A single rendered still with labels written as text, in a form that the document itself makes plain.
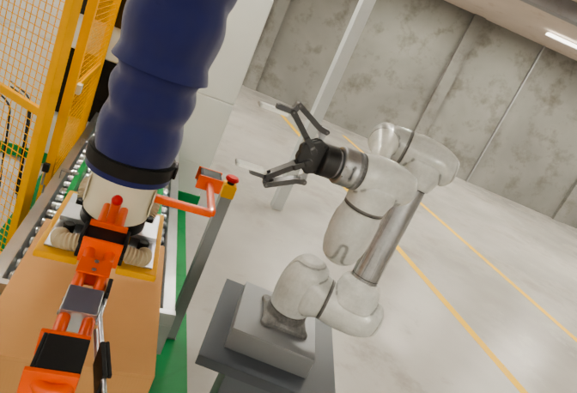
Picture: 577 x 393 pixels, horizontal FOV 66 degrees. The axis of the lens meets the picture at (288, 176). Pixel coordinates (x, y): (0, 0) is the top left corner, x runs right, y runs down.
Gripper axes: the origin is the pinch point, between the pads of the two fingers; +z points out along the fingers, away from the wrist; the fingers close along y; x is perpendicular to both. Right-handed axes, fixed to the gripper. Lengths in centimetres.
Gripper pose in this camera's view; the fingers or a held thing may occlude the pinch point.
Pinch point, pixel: (252, 135)
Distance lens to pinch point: 95.3
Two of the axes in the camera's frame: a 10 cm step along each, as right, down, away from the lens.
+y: -3.9, 8.8, 2.9
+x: -2.0, -3.8, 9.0
